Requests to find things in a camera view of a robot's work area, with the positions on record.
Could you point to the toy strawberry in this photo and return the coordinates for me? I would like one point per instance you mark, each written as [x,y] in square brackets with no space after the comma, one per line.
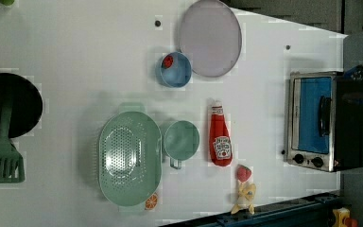
[243,174]

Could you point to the green slotted spatula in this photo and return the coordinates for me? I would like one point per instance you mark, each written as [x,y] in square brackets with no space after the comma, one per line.
[11,161]

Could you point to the green mug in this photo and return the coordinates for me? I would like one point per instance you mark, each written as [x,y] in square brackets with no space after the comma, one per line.
[180,142]

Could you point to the black round pan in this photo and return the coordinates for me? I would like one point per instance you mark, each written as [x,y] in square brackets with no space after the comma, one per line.
[27,103]

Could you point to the orange slice toy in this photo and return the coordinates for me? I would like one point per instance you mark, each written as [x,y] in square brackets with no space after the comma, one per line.
[151,202]

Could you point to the peeled toy banana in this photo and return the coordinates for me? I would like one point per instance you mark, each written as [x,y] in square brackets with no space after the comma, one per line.
[245,196]

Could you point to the grey round plate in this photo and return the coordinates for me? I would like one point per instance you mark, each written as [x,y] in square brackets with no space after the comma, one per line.
[210,35]

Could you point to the silver black toaster oven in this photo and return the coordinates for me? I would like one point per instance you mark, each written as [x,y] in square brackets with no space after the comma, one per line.
[324,130]

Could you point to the yellow red object at corner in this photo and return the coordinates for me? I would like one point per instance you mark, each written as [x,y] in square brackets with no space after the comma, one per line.
[343,218]

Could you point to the red toy in bowl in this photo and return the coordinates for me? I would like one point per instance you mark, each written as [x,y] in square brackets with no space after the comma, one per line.
[167,61]

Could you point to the blue bowl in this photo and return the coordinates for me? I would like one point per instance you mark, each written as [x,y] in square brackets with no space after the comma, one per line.
[178,75]

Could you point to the green oval colander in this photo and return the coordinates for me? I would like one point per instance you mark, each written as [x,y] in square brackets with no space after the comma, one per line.
[129,158]

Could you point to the red ketchup bottle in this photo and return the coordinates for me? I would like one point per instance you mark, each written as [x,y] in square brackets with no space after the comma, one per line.
[220,146]

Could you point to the blue metal table frame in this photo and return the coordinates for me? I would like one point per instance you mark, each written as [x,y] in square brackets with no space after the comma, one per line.
[311,211]

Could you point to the green object at top edge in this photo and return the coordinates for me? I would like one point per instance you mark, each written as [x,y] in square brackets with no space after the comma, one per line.
[7,2]

